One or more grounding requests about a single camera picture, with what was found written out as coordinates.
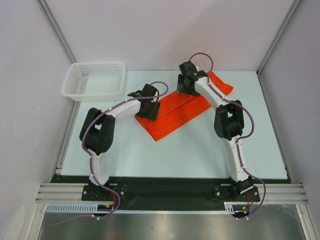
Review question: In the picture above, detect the orange t shirt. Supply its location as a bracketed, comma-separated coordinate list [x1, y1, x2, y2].
[134, 70, 235, 142]

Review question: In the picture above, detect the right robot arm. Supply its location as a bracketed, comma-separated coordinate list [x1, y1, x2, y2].
[176, 60, 254, 201]

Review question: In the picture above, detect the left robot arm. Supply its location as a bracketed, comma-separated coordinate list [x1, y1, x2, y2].
[79, 82, 162, 203]

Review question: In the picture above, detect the white plastic mesh basket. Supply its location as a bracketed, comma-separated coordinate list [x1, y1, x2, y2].
[61, 61, 126, 102]

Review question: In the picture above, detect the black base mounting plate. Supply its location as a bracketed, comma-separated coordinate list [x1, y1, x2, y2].
[50, 175, 291, 211]

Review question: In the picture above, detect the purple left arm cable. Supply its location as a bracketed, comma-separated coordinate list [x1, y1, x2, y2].
[47, 81, 169, 227]

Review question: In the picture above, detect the slotted grey cable duct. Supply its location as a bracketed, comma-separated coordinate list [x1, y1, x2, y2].
[46, 203, 248, 215]

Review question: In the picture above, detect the aluminium extrusion rail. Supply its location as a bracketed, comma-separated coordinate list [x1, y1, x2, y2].
[35, 183, 309, 205]

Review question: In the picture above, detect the right aluminium corner post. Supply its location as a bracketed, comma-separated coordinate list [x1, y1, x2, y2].
[256, 0, 304, 77]

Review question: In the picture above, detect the aluminium corner post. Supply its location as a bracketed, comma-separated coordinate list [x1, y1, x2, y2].
[256, 0, 304, 77]
[36, 0, 77, 64]

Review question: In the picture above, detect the left aluminium corner post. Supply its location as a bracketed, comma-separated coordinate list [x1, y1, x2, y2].
[36, 0, 77, 64]

